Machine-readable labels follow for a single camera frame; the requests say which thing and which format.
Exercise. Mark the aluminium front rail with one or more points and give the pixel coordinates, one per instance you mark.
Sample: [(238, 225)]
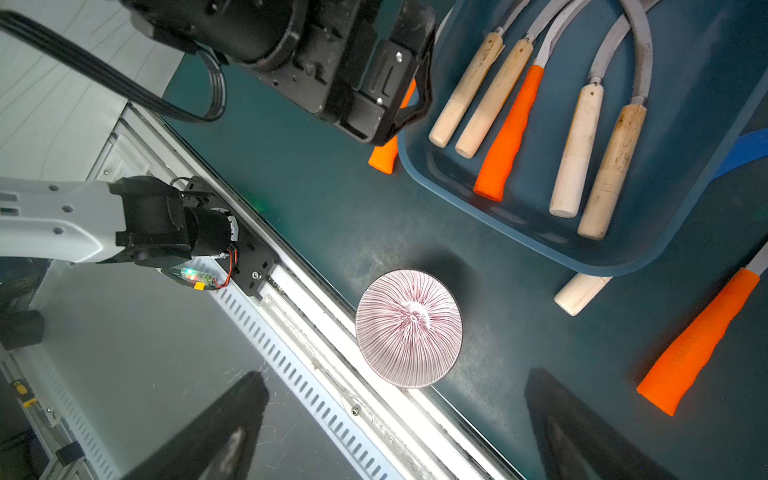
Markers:
[(442, 442)]

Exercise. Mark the purple striped bowl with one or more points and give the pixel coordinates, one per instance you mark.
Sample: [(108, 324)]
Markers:
[(409, 329)]

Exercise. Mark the slotted cable duct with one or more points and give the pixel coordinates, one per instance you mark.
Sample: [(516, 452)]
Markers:
[(309, 429)]

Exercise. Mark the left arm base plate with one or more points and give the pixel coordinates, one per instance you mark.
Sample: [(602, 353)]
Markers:
[(256, 260)]

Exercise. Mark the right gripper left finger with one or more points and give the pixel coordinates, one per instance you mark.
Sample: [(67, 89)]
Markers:
[(219, 443)]

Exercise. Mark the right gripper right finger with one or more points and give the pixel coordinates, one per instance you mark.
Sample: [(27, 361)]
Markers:
[(576, 443)]

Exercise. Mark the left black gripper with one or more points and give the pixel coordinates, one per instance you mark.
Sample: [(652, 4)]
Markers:
[(331, 63)]

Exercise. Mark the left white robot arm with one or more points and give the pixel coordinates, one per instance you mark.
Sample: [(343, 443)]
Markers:
[(140, 219)]

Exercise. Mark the blue plastic storage box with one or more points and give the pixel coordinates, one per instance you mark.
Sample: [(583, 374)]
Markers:
[(709, 73)]

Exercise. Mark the wooden sickle group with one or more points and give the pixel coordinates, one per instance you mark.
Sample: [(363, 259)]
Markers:
[(552, 18)]

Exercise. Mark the orange sickle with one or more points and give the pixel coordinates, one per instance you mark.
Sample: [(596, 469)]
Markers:
[(383, 158), (499, 161), (677, 368)]

